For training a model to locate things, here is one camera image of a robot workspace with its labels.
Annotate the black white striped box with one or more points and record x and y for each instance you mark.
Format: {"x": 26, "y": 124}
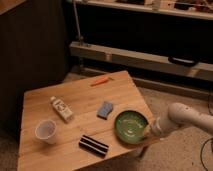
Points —
{"x": 93, "y": 146}

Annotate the wooden shelf with clutter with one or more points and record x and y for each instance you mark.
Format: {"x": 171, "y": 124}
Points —
{"x": 165, "y": 7}

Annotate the blue sponge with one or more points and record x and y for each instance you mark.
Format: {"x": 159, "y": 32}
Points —
{"x": 105, "y": 110}

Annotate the clear plastic cup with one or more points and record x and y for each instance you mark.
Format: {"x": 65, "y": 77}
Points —
{"x": 46, "y": 131}

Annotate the white carton bottle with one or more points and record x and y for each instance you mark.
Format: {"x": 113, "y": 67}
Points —
{"x": 61, "y": 108}

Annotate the black handle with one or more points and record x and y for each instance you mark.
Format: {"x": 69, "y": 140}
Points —
{"x": 186, "y": 63}

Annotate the wooden table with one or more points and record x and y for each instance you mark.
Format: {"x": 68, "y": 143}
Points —
{"x": 84, "y": 101}

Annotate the long wooden beam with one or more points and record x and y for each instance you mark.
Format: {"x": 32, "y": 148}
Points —
{"x": 140, "y": 60}

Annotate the metal pole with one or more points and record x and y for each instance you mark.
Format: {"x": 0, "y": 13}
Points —
{"x": 80, "y": 38}

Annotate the orange carrot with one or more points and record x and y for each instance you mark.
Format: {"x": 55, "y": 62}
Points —
{"x": 101, "y": 80}

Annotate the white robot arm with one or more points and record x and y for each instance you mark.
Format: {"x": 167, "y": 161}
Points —
{"x": 178, "y": 116}

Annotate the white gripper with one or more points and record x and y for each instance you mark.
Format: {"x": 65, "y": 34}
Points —
{"x": 153, "y": 128}

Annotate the green ceramic bowl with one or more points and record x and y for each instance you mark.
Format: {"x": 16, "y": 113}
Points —
{"x": 129, "y": 126}

